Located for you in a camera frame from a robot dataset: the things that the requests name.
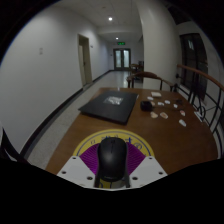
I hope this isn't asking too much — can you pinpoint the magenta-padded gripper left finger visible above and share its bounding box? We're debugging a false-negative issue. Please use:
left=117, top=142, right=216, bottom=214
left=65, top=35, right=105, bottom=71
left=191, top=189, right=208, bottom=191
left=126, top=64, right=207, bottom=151
left=57, top=142, right=100, bottom=188

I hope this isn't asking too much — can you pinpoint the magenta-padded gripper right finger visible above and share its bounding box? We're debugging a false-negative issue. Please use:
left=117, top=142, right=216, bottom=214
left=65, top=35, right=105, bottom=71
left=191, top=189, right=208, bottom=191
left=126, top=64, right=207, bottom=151
left=125, top=143, right=168, bottom=188

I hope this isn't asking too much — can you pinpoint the black computer mouse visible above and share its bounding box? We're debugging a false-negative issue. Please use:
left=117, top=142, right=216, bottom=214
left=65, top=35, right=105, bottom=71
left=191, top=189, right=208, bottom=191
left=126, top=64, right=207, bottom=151
left=96, top=136, right=129, bottom=183

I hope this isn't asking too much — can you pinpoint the round yellow mouse pad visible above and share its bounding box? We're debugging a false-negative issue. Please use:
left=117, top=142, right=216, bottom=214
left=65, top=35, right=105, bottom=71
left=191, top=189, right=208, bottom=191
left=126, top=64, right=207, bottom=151
left=72, top=129, right=155, bottom=158

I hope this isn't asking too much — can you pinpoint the small black box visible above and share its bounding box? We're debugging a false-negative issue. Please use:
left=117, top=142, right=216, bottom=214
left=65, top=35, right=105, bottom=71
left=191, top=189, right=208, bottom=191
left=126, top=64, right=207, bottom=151
left=139, top=100, right=153, bottom=112

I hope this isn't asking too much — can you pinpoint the black laptop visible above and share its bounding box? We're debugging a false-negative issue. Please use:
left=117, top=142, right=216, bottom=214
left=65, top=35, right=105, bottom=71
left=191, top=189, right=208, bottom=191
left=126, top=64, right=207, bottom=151
left=78, top=90, right=140, bottom=126

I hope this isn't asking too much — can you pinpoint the wooden armchair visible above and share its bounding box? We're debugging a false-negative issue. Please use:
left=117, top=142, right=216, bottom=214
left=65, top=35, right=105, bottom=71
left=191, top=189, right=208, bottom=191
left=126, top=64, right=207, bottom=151
left=126, top=71, right=175, bottom=92

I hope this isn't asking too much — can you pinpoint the black railing with wooden handrail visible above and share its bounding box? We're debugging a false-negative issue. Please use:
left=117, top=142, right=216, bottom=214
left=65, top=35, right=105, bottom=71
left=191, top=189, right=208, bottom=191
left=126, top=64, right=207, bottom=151
left=171, top=63, right=224, bottom=158

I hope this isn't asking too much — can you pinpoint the pale side door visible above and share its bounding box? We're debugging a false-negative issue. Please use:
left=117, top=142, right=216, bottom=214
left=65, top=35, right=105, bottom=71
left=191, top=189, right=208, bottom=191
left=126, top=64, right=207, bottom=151
left=77, top=33, right=93, bottom=88

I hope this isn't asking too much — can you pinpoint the glass double door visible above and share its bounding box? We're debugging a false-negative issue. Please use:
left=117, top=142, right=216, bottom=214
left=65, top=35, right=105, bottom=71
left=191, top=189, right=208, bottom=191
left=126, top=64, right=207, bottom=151
left=113, top=48, right=132, bottom=71

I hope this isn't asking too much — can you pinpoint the dark framed window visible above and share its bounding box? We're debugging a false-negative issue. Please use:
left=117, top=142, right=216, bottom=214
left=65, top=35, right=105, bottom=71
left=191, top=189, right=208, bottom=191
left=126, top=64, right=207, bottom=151
left=179, top=33, right=209, bottom=101

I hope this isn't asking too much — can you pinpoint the black metal frame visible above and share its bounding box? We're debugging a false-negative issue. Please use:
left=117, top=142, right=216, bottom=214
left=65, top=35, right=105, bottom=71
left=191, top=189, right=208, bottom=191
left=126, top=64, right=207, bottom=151
left=0, top=128, right=29, bottom=164

